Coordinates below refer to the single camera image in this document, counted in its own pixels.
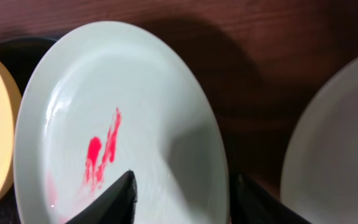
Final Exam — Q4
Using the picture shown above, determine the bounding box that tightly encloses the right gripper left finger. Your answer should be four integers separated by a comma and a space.
67, 170, 137, 224

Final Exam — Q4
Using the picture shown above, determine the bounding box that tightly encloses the round black tray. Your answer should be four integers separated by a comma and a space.
0, 37, 57, 224

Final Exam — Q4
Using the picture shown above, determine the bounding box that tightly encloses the light blue plate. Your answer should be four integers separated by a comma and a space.
14, 21, 229, 223
280, 58, 358, 223

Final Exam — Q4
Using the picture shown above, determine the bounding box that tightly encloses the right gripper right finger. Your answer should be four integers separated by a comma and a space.
230, 173, 310, 224

